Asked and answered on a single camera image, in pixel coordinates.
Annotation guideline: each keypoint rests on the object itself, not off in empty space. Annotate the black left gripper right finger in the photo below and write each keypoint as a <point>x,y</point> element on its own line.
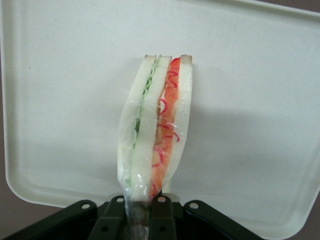
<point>162,222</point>

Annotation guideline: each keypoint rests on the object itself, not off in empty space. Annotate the triangle sandwich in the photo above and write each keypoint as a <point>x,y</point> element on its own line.
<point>145,140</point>

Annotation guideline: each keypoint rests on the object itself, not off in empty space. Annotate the beige plastic tray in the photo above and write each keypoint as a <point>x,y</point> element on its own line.
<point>237,100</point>

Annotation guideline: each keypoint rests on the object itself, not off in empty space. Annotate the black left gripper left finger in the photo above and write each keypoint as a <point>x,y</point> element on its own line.
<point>110,222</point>

